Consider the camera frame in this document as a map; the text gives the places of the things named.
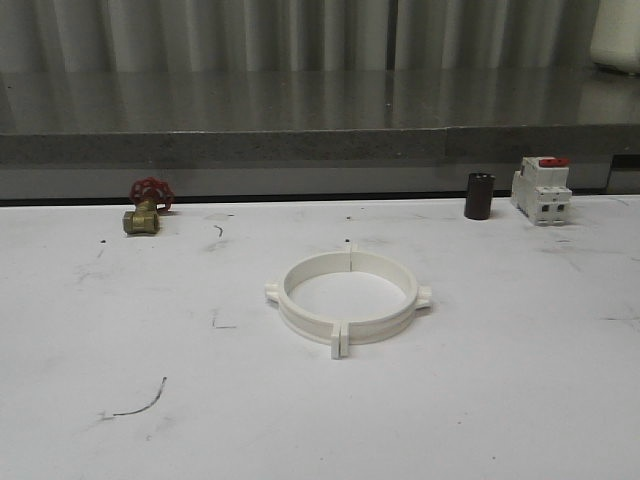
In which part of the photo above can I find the brass valve red handwheel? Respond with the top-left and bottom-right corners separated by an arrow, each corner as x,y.
122,177 -> 175,235

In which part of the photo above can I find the white half-ring pipe clamp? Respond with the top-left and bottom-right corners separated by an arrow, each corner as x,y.
264,244 -> 354,359

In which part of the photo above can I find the white container in background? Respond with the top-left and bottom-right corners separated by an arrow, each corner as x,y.
590,0 -> 639,75

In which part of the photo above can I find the grey stone counter slab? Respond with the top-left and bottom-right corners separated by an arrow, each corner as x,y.
1,67 -> 639,169

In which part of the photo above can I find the white circuit breaker red switch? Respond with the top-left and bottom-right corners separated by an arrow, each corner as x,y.
510,156 -> 572,226

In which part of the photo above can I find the dark brown cylindrical coupling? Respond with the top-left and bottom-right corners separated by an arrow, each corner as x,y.
464,172 -> 495,220

